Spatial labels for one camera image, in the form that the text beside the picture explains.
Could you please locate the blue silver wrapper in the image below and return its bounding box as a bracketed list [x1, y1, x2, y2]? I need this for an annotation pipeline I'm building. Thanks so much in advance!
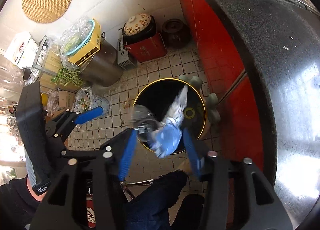
[131, 85, 188, 158]

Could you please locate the person's left hand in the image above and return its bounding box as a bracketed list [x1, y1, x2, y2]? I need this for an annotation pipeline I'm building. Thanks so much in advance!
[26, 176, 47, 202]

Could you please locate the plastic bag of vegetables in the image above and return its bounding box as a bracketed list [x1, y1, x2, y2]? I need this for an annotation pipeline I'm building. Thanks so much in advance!
[72, 87, 110, 118]

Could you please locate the green beans bunch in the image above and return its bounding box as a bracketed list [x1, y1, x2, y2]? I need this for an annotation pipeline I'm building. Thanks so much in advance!
[51, 66, 84, 87]

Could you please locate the grey green flower toy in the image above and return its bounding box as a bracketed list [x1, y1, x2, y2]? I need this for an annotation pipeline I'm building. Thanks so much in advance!
[178, 74, 221, 124]

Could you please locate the large steel stockpot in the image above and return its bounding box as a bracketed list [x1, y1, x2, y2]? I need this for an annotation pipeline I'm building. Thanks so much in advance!
[79, 32, 124, 87]

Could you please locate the blue jeans leg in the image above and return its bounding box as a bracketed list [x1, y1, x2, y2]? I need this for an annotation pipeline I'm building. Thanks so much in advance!
[126, 170, 205, 229]

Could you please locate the yellow cardboard box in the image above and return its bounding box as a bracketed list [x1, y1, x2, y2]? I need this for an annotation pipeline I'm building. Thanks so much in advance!
[66, 19, 101, 66]

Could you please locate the white perforated metal holder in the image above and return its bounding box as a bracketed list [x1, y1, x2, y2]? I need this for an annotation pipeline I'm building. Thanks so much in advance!
[117, 38, 137, 70]

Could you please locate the teal basket with vegetables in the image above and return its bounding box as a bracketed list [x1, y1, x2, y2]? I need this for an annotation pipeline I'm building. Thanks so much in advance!
[60, 17, 95, 56]

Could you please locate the red box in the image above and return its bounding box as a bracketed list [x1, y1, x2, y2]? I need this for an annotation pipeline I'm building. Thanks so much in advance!
[125, 32, 167, 63]

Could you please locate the floral ceramic pot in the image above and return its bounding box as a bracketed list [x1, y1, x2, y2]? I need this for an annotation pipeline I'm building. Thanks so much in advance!
[121, 13, 157, 46]

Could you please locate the dark brown clay jar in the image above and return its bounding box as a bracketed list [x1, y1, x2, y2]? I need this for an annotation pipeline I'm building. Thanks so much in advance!
[161, 19, 192, 49]

